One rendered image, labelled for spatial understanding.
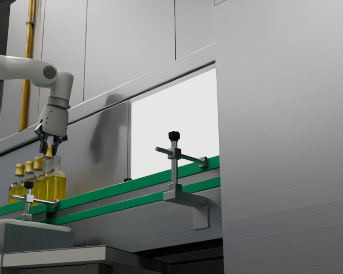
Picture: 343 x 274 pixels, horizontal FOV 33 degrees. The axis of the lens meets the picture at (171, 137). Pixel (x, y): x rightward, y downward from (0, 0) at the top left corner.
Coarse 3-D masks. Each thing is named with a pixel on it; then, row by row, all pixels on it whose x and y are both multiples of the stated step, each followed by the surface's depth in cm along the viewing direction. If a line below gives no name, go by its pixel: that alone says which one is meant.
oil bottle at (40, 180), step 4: (44, 172) 205; (40, 176) 204; (44, 176) 203; (36, 180) 205; (40, 180) 203; (44, 180) 202; (36, 184) 204; (40, 184) 202; (36, 188) 204; (40, 188) 202; (36, 192) 203; (40, 192) 201; (36, 196) 202; (40, 196) 201; (36, 204) 201
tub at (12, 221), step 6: (0, 222) 155; (6, 222) 155; (12, 222) 155; (18, 222) 156; (24, 222) 157; (30, 222) 158; (36, 222) 160; (48, 228) 163; (54, 228) 164; (60, 228) 165; (66, 228) 166
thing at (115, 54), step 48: (48, 0) 266; (96, 0) 237; (144, 0) 214; (192, 0) 195; (48, 48) 256; (96, 48) 229; (144, 48) 208; (192, 48) 190; (96, 96) 222; (0, 144) 263; (48, 144) 238; (0, 192) 257
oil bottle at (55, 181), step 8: (48, 176) 200; (56, 176) 199; (64, 176) 201; (48, 184) 198; (56, 184) 198; (64, 184) 200; (48, 192) 197; (56, 192) 197; (64, 192) 199; (48, 200) 196
